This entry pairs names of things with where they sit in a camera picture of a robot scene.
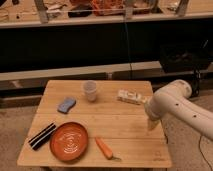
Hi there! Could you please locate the orange toy carrot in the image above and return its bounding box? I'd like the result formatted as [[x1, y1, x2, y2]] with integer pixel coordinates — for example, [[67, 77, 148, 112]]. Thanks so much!
[[95, 137, 120, 161]]

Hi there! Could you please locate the blue sponge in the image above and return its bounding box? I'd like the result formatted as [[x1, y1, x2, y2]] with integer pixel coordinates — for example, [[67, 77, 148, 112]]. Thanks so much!
[[57, 98, 76, 114]]

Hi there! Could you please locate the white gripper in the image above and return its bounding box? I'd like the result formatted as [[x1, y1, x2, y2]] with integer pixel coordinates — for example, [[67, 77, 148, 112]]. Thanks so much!
[[144, 102, 161, 131]]

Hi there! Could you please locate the wooden table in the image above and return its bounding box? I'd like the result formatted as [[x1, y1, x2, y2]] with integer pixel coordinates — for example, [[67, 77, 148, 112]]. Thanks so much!
[[27, 80, 172, 168]]

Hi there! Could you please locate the orange object on shelf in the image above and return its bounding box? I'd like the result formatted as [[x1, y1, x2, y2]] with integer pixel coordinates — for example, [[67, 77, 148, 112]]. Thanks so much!
[[89, 0, 151, 16]]

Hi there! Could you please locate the blue hanging cable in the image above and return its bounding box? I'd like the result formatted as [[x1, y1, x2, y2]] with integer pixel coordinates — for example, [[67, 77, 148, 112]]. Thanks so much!
[[124, 18, 134, 80]]

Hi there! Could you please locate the orange ribbed plate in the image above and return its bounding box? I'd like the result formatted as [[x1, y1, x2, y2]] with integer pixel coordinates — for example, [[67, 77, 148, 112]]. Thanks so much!
[[50, 122, 88, 162]]

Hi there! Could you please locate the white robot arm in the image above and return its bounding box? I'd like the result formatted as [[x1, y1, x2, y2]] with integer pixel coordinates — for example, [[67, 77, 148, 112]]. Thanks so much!
[[144, 79, 213, 141]]

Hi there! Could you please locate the black cable on floor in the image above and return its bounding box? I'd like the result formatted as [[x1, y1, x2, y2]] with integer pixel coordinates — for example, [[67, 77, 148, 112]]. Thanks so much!
[[198, 134, 210, 164]]

